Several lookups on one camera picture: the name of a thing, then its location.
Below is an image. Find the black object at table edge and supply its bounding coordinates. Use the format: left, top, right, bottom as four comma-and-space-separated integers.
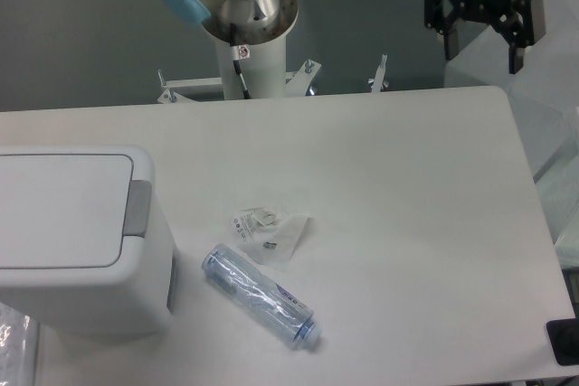
546, 318, 579, 366

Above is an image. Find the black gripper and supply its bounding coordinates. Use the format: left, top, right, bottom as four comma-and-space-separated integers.
423, 0, 543, 74

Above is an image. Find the clear plastic wrapper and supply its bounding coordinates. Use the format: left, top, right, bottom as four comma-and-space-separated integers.
228, 207, 309, 270

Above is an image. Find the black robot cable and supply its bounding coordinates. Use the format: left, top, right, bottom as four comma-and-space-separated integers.
229, 22, 252, 100

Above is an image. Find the clear plastic bag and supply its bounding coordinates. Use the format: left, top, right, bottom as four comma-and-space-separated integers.
1, 305, 39, 386

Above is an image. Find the white plastic trash can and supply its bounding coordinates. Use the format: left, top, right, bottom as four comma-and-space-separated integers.
1, 146, 178, 335

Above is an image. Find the clear plastic bottle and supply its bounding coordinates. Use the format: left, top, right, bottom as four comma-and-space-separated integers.
202, 244, 322, 350

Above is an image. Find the silver wing bolt clamp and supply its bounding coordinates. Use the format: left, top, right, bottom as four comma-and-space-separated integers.
367, 53, 389, 93

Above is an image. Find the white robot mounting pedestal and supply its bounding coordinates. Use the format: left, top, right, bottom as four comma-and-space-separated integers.
212, 32, 289, 87

